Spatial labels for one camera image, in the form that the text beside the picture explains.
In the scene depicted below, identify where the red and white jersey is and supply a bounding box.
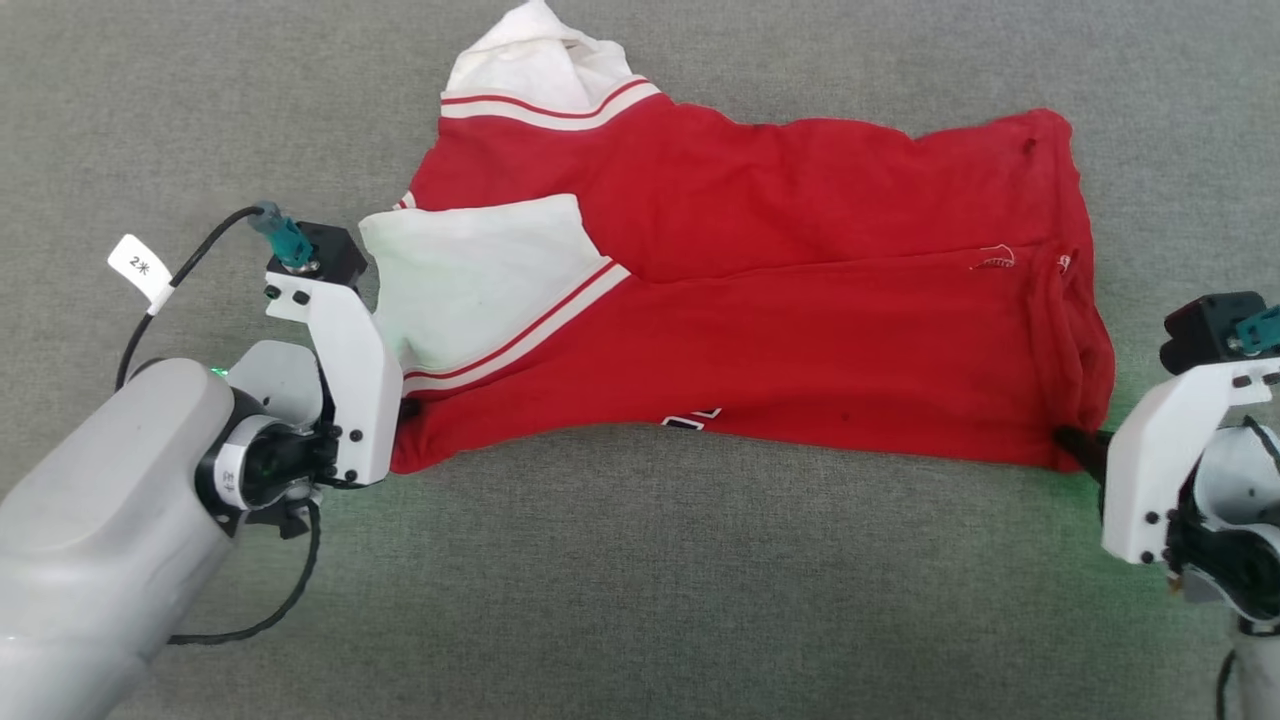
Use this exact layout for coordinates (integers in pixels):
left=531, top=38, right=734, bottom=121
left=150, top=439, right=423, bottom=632
left=358, top=0, right=1117, bottom=476

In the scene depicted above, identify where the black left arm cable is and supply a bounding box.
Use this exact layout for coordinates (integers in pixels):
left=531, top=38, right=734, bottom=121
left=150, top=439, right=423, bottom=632
left=115, top=203, right=323, bottom=646

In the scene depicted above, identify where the teal left cable connector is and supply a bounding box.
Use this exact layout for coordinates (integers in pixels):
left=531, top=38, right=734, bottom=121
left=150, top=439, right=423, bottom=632
left=250, top=200, right=316, bottom=271

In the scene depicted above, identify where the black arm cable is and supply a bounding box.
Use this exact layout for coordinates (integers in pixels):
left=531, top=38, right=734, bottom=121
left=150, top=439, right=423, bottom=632
left=1215, top=648, right=1241, bottom=720
left=115, top=203, right=323, bottom=646

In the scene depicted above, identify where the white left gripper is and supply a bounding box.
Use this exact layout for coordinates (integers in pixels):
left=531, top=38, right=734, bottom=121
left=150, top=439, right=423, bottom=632
left=228, top=270, right=421, bottom=536

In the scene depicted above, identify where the white cable label tag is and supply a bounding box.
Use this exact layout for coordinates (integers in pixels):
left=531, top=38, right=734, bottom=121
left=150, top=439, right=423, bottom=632
left=107, top=233, right=173, bottom=306

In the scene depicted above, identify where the teal cable connector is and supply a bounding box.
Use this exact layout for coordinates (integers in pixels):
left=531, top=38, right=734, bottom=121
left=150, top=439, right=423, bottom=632
left=250, top=200, right=316, bottom=271
left=1235, top=305, right=1280, bottom=356

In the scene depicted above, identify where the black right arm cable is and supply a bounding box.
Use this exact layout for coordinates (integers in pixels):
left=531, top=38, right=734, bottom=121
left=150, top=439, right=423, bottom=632
left=1215, top=648, right=1241, bottom=720

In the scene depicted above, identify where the teal right cable connector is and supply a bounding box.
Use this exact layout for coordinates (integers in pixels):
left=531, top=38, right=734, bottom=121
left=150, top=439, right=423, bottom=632
left=1235, top=305, right=1280, bottom=356

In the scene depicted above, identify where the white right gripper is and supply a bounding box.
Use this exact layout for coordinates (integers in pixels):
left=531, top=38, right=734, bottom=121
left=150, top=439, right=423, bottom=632
left=1055, top=355, right=1280, bottom=621

